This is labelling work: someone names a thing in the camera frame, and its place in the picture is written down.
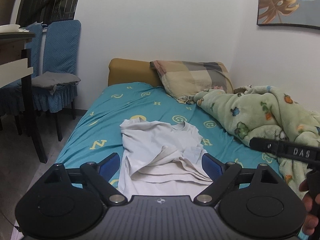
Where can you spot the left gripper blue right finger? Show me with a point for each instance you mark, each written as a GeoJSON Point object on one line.
{"type": "Point", "coordinates": [223, 175]}

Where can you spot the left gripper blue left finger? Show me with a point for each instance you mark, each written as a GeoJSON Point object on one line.
{"type": "Point", "coordinates": [97, 176]}

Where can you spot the white t-shirt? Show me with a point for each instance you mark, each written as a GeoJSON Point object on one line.
{"type": "Point", "coordinates": [161, 159]}

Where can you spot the person's right hand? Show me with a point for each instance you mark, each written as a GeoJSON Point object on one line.
{"type": "Point", "coordinates": [311, 221]}

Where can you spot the teal patterned bed sheet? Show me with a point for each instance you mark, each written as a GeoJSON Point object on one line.
{"type": "Point", "coordinates": [97, 135]}

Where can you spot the green cartoon fleece blanket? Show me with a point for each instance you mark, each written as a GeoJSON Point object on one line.
{"type": "Point", "coordinates": [261, 112]}

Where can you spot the blue covered chair near bed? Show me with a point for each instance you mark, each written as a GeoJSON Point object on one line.
{"type": "Point", "coordinates": [60, 56]}

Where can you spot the plaid beige pillow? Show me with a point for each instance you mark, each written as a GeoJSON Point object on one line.
{"type": "Point", "coordinates": [183, 80]}

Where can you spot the mustard yellow headboard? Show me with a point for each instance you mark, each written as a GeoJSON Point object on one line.
{"type": "Point", "coordinates": [128, 71]}

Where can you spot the grey seat cushion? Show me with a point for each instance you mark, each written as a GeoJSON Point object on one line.
{"type": "Point", "coordinates": [50, 81]}

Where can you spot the blue covered chair behind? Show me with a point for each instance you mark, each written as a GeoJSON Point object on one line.
{"type": "Point", "coordinates": [11, 95]}

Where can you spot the black and white table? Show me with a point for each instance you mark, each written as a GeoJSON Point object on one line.
{"type": "Point", "coordinates": [16, 65]}

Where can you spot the white plate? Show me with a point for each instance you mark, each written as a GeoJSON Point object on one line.
{"type": "Point", "coordinates": [8, 28]}

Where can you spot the dark barred window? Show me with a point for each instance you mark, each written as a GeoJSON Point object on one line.
{"type": "Point", "coordinates": [45, 11]}

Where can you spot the gold leaf wall picture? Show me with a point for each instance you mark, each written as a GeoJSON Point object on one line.
{"type": "Point", "coordinates": [292, 13]}

